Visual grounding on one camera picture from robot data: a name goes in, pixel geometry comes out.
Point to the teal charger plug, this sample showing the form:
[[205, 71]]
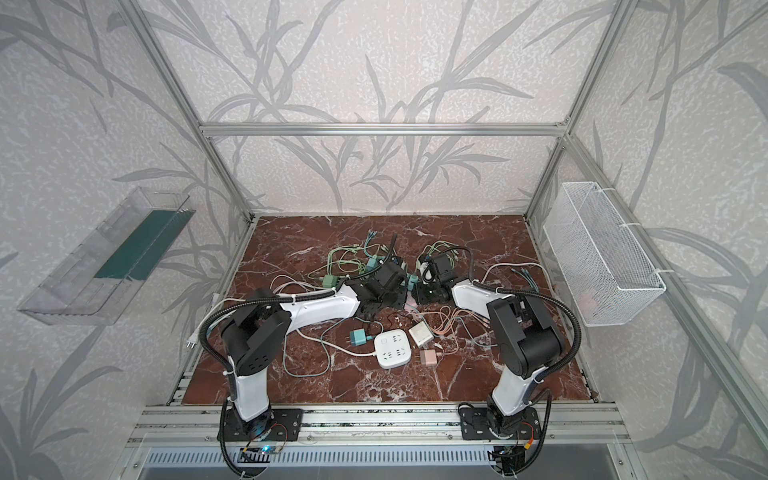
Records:
[[359, 337]]

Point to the pink charger plug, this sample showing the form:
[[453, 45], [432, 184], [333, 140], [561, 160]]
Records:
[[428, 357]]

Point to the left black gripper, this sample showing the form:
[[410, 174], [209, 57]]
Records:
[[392, 278]]

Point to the white charger plug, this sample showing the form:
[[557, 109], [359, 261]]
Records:
[[421, 334]]

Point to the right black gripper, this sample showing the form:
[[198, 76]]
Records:
[[435, 274]]

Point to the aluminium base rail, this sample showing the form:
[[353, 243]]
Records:
[[377, 424]]

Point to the white power strip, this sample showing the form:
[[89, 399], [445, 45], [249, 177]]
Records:
[[392, 349]]

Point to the green charger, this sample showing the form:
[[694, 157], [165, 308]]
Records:
[[330, 281]]

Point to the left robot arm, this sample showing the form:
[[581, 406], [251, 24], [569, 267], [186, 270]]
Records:
[[245, 338]]

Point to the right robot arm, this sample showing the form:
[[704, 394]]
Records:
[[537, 335]]

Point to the white wire basket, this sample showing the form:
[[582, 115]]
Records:
[[608, 274]]

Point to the clear plastic tray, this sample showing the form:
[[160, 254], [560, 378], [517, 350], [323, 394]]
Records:
[[95, 283]]

